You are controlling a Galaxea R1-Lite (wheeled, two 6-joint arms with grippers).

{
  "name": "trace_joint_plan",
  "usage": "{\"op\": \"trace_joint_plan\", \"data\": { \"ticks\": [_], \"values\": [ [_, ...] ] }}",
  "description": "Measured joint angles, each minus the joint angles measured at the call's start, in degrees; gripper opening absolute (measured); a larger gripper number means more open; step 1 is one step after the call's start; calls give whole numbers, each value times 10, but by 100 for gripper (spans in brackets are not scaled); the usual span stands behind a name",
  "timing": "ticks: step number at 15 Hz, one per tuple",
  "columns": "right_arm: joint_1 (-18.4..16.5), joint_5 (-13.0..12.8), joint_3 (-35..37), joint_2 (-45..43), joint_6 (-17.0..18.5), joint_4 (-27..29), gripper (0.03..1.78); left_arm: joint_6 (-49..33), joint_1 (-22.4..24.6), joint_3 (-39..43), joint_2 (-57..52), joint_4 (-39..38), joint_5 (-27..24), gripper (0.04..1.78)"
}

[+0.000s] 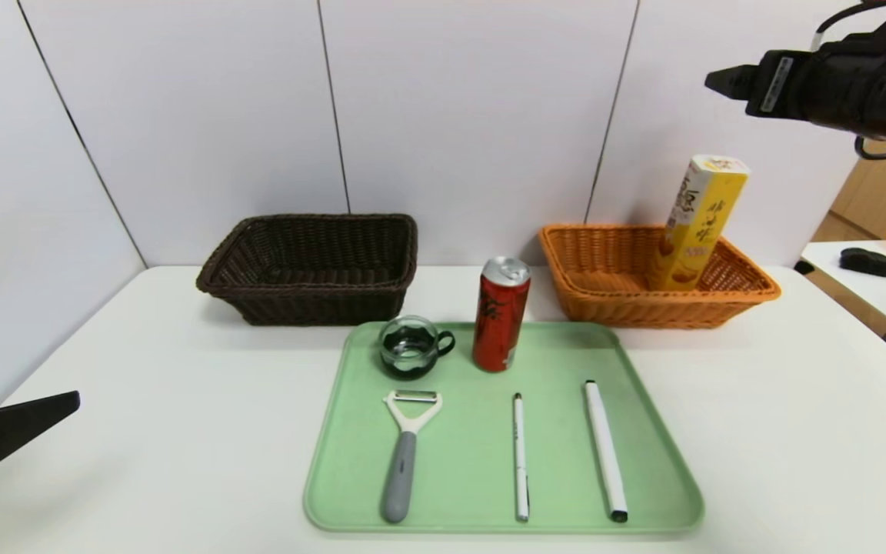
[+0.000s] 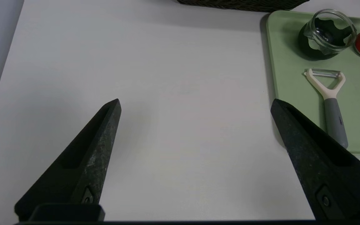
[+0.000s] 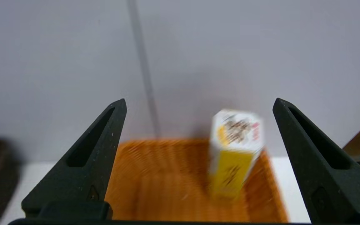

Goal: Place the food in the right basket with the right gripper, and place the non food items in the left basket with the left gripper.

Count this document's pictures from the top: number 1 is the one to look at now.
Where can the light green plastic tray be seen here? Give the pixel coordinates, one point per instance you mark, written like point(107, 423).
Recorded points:
point(474, 462)

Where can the orange wicker basket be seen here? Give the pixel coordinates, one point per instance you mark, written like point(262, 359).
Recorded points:
point(620, 312)

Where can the tall yellow snack box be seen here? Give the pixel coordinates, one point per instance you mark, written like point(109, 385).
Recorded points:
point(697, 231)

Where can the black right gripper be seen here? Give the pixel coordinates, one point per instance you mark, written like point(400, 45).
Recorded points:
point(775, 83)

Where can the black brush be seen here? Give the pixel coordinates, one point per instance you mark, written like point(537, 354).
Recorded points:
point(867, 264)

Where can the thin white pen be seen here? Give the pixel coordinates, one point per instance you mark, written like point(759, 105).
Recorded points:
point(521, 462)

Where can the thick white marker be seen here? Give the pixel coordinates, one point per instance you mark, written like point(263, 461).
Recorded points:
point(606, 454)

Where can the red soda can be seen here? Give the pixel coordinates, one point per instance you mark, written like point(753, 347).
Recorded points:
point(501, 323)

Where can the dark brown wicker basket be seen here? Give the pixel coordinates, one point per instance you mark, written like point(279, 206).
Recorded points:
point(312, 308)

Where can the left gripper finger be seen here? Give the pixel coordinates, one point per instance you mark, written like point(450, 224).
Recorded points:
point(4, 431)

